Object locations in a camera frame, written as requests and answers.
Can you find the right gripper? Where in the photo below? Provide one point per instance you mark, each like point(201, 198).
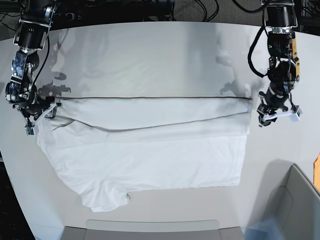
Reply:
point(36, 109)

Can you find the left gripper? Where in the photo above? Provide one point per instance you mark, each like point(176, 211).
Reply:
point(269, 104)

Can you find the white T-shirt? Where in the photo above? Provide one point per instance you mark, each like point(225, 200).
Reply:
point(105, 148)

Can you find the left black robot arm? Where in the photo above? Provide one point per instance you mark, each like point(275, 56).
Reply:
point(284, 66)

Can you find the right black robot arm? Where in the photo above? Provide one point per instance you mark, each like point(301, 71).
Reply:
point(31, 36)

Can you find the orange object right edge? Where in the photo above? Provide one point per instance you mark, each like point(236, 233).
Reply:
point(316, 166)

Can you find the grey cardboard box right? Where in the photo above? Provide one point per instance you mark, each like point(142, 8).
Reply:
point(293, 210)

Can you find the blue translucent object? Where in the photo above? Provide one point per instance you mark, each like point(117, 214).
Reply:
point(262, 228)

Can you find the grey tray bottom edge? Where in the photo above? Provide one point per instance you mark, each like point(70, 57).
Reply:
point(125, 230)

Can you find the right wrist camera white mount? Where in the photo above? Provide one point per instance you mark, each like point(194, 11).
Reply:
point(32, 127)

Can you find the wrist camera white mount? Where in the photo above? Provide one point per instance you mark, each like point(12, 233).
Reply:
point(293, 114)
point(32, 127)

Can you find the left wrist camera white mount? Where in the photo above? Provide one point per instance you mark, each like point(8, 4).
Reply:
point(293, 114)

